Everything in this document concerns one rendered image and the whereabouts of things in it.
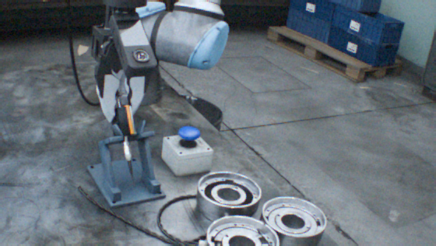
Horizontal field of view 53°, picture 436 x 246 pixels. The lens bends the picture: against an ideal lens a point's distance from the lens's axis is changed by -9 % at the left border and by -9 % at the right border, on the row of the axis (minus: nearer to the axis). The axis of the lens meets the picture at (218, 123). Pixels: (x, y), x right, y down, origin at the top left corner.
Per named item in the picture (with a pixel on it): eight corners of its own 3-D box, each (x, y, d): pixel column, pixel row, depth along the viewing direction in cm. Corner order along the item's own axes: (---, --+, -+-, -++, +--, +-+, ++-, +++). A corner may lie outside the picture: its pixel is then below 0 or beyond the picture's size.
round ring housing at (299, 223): (314, 219, 79) (321, 199, 78) (325, 258, 70) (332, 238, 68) (255, 212, 79) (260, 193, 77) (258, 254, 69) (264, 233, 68)
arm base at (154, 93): (96, 84, 119) (97, 47, 114) (149, 79, 126) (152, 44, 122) (113, 108, 107) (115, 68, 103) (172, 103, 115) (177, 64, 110)
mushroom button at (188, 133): (201, 156, 88) (204, 133, 86) (181, 159, 86) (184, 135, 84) (191, 146, 91) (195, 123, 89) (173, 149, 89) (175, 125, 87)
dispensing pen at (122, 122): (130, 188, 75) (112, 86, 76) (122, 188, 78) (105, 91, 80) (142, 185, 76) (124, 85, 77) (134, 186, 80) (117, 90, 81)
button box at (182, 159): (210, 170, 89) (214, 148, 87) (176, 177, 86) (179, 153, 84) (191, 150, 95) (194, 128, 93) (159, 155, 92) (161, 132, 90)
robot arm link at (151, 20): (125, 44, 119) (130, -6, 113) (174, 55, 116) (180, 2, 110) (102, 57, 108) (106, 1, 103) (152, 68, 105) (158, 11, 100)
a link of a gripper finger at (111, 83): (103, 110, 82) (110, 61, 79) (114, 125, 78) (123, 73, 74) (86, 110, 80) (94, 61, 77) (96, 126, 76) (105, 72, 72)
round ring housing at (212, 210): (198, 187, 84) (200, 166, 82) (256, 195, 84) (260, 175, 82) (191, 223, 74) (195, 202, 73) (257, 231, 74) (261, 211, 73)
